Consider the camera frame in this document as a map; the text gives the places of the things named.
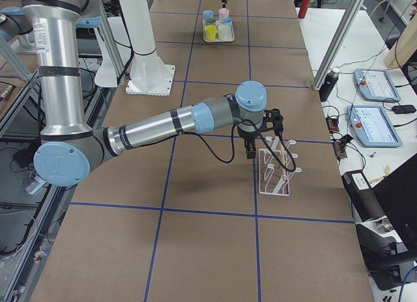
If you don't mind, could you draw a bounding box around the aluminium frame post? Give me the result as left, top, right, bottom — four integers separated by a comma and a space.
311, 0, 364, 91

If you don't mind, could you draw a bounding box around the black monitor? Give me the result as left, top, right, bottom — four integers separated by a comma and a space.
373, 156, 417, 249

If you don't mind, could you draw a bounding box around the teach pendant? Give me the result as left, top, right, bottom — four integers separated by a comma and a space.
354, 68, 401, 102
347, 105, 403, 148

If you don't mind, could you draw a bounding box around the pink cup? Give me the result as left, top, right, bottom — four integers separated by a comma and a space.
218, 7, 229, 21

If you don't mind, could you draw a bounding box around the cream plastic tray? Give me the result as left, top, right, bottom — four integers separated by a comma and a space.
202, 18, 235, 43

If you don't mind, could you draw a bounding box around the white cup rack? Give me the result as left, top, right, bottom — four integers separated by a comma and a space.
257, 136, 302, 196

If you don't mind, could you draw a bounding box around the black label box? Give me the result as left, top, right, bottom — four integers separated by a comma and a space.
341, 170, 386, 222

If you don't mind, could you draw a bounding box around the yellow cup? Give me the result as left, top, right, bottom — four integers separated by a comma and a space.
205, 25, 217, 41

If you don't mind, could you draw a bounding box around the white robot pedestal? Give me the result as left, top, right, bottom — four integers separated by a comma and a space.
119, 0, 175, 96

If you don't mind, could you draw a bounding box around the cream cup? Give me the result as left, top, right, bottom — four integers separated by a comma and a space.
218, 25, 229, 40

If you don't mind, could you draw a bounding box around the black thermos bottle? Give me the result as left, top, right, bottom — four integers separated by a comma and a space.
319, 67, 340, 102

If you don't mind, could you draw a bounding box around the near teach pendant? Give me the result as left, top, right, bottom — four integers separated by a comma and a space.
347, 105, 403, 148

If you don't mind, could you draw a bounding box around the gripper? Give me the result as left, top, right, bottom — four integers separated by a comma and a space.
238, 123, 258, 159

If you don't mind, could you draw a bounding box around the light blue cup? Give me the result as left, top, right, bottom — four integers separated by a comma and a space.
222, 17, 233, 27
203, 10, 214, 20

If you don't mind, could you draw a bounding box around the red water bottle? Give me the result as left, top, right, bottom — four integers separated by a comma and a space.
298, 0, 311, 19

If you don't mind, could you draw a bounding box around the far teach pendant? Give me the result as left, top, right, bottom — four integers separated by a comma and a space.
354, 68, 401, 102

